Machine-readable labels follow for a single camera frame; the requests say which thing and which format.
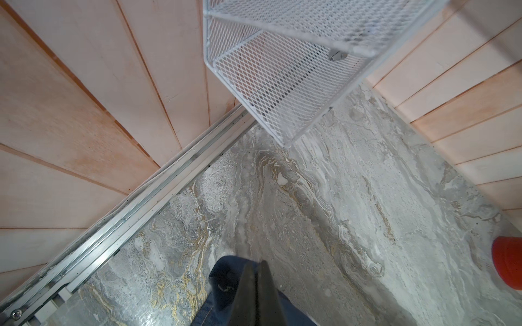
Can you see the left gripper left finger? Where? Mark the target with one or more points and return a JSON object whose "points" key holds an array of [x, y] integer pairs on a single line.
{"points": [[244, 308]]}

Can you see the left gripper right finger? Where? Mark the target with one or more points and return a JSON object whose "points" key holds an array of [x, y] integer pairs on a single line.
{"points": [[269, 309]]}

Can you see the dark blue denim trousers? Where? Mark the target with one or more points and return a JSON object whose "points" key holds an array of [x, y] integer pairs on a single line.
{"points": [[224, 280]]}

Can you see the red pencil cup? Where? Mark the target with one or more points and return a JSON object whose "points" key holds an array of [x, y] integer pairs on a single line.
{"points": [[506, 255]]}

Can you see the white wire mesh shelf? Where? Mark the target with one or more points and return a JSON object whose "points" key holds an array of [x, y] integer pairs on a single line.
{"points": [[287, 62]]}

